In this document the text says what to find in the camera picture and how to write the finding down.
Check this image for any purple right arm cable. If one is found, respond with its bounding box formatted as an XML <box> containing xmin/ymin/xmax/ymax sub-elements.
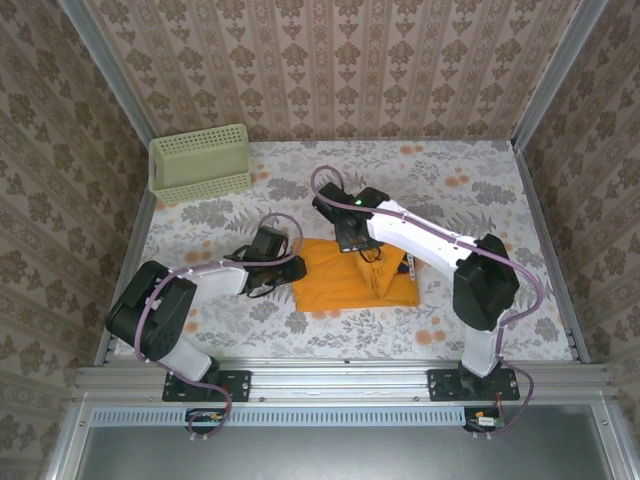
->
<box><xmin>310</xmin><ymin>166</ymin><xmax>546</xmax><ymax>440</ymax></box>

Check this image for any pale green perforated basket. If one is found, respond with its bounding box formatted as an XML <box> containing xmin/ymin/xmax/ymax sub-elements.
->
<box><xmin>148</xmin><ymin>123</ymin><xmax>254</xmax><ymax>205</ymax></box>

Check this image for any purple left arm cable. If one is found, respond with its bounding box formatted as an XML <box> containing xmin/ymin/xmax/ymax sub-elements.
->
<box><xmin>133</xmin><ymin>212</ymin><xmax>305</xmax><ymax>441</ymax></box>

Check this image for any aluminium corner post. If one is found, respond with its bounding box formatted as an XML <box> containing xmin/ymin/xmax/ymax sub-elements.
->
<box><xmin>512</xmin><ymin>0</ymin><xmax>609</xmax><ymax>151</ymax></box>
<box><xmin>57</xmin><ymin>0</ymin><xmax>159</xmax><ymax>146</ymax></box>

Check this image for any small black connector board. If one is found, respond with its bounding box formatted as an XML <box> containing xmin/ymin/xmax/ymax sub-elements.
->
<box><xmin>463</xmin><ymin>407</ymin><xmax>504</xmax><ymax>435</ymax></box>
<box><xmin>185</xmin><ymin>408</ymin><xmax>225</xmax><ymax>435</ymax></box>

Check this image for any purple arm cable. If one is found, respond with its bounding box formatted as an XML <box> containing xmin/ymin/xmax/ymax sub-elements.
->
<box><xmin>133</xmin><ymin>212</ymin><xmax>305</xmax><ymax>441</ymax></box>
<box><xmin>310</xmin><ymin>166</ymin><xmax>546</xmax><ymax>440</ymax></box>

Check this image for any floral patterned table cover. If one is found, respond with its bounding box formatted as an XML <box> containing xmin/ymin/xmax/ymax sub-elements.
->
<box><xmin>112</xmin><ymin>139</ymin><xmax>574</xmax><ymax>361</ymax></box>

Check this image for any grey slotted cable duct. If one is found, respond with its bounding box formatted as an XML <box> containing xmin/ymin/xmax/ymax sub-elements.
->
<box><xmin>92</xmin><ymin>405</ymin><xmax>469</xmax><ymax>429</ymax></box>

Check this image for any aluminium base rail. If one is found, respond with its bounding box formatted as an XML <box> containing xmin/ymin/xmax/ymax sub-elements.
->
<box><xmin>74</xmin><ymin>357</ymin><xmax>616</xmax><ymax>404</ymax></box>

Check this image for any orange t-shirt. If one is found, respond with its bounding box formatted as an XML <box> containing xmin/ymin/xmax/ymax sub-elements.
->
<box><xmin>291</xmin><ymin>237</ymin><xmax>421</xmax><ymax>314</ymax></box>

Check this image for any grey metal panel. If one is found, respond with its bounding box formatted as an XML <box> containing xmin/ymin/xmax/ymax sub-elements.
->
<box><xmin>74</xmin><ymin>405</ymin><xmax>615</xmax><ymax>480</ymax></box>

